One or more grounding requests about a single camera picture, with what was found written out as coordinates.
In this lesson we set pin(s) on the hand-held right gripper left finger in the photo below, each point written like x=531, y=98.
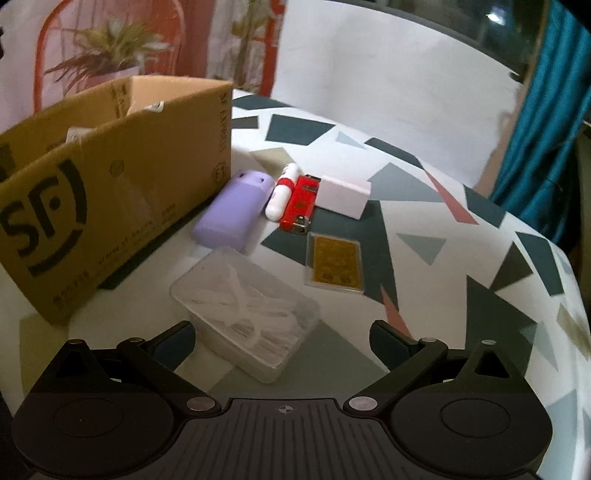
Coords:
x=173, y=344

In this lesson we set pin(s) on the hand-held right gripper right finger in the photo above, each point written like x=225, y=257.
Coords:
x=390, y=346

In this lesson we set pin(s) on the clear plastic box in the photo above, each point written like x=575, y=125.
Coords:
x=244, y=304

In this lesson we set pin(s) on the gold card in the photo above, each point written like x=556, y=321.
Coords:
x=333, y=261

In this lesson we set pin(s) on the purple plastic case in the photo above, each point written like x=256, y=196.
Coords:
x=231, y=217

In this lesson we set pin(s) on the white rectangular block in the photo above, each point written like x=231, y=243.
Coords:
x=341, y=198

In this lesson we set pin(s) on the brown cardboard box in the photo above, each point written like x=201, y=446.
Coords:
x=138, y=184

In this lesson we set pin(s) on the white tube with red band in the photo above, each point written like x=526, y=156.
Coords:
x=279, y=198

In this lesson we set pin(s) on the geometric patterned table cover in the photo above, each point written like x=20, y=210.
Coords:
x=461, y=258

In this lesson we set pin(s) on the blue curtain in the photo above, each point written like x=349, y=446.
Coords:
x=549, y=138

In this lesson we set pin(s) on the printed plant backdrop cloth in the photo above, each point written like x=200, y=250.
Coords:
x=92, y=46

